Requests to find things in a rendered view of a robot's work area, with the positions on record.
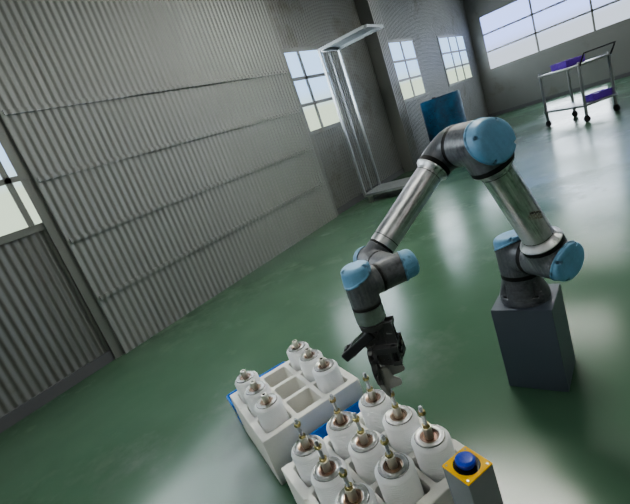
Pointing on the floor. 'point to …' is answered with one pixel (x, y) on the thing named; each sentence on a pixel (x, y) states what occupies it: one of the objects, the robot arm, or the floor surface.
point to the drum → (442, 112)
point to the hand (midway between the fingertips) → (387, 387)
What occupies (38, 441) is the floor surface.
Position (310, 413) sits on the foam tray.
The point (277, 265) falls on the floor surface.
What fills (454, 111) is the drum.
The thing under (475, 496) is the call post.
